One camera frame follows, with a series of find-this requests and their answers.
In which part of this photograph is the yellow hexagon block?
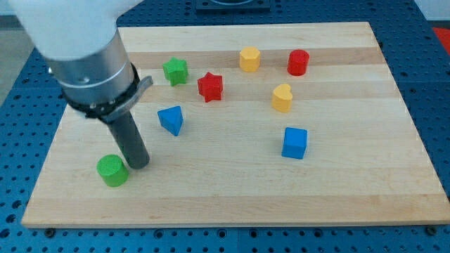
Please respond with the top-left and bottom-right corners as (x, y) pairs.
(239, 46), (261, 72)

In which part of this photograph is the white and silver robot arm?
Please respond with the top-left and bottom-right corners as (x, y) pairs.
(9, 0), (141, 105)

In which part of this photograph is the blue triangle block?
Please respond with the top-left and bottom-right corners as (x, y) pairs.
(157, 105), (184, 136)

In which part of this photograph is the black clamp with grey lever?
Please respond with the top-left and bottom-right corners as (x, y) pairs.
(63, 63), (153, 124)

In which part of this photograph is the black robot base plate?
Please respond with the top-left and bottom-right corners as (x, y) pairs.
(195, 0), (271, 13)

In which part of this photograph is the yellow heart block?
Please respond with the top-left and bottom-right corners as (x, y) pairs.
(271, 84), (293, 113)

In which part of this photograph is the green cylinder block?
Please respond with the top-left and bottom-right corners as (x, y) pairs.
(96, 155), (129, 187)

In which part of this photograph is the red cylinder block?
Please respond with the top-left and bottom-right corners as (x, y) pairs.
(287, 49), (310, 76)

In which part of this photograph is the green star block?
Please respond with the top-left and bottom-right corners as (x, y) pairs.
(162, 57), (188, 86)

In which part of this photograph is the red star block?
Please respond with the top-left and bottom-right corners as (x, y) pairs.
(198, 72), (223, 103)

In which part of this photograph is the light wooden board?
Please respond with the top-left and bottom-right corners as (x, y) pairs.
(22, 22), (449, 228)

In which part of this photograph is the blue cube block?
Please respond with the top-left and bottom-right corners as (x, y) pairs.
(281, 127), (308, 160)

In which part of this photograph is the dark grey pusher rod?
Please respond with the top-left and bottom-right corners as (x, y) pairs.
(107, 112), (150, 169)

